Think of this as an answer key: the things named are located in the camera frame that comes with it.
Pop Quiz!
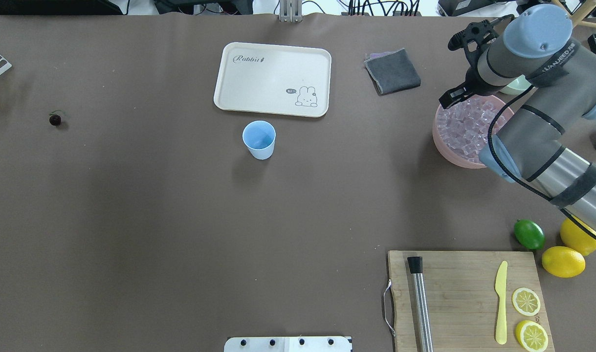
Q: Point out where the lemon half lower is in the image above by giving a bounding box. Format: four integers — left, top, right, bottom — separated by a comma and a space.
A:
515, 320, 550, 352

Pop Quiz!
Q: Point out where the blue plastic cup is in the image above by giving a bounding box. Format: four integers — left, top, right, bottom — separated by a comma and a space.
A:
242, 120, 276, 160

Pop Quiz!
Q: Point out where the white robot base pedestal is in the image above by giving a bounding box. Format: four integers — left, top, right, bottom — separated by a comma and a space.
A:
223, 336, 353, 352

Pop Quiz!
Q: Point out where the steel muddler black tip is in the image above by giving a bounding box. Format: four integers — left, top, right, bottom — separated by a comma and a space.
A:
407, 256, 434, 352

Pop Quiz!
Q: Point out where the wooden cutting board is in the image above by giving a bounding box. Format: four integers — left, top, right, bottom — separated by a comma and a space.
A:
387, 250, 555, 352

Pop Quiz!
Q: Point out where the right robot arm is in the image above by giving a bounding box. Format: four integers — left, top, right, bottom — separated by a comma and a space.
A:
439, 4, 596, 240

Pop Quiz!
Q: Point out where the lemon half upper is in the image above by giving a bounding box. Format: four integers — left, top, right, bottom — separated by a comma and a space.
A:
511, 287, 541, 317

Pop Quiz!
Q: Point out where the mint green bowl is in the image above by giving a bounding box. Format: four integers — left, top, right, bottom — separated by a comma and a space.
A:
500, 75, 531, 95

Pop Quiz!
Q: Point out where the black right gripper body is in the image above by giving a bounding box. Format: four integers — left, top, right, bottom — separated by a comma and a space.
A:
439, 14, 515, 109

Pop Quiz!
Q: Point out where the grey folded cloth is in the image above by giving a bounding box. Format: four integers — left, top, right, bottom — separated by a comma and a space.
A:
363, 47, 421, 94

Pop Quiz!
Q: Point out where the clear ice cubes pile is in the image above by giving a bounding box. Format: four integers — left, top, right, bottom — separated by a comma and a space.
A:
436, 96, 508, 163

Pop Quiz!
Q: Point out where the pink bowl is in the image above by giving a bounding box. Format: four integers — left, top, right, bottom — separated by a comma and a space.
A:
432, 94, 515, 170

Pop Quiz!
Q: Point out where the lemon half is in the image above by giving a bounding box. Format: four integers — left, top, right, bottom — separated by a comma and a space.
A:
515, 320, 550, 352
511, 287, 541, 317

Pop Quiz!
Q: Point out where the aluminium frame post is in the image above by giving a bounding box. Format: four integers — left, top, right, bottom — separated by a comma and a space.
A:
278, 0, 303, 23

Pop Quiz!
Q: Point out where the green lime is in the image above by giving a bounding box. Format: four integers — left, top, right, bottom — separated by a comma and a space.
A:
514, 219, 546, 250

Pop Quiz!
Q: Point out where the yellow plastic knife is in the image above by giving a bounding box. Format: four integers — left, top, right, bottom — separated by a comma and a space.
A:
494, 261, 508, 345

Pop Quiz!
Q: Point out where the wooden mug tree stand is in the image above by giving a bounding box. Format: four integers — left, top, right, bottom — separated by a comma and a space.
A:
551, 0, 596, 29

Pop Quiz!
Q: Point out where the whole lemon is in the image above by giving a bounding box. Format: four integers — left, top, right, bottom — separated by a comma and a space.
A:
541, 246, 586, 278
560, 219, 596, 257

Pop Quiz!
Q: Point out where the cream rabbit tray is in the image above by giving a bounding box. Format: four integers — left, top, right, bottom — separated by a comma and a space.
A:
214, 42, 332, 118

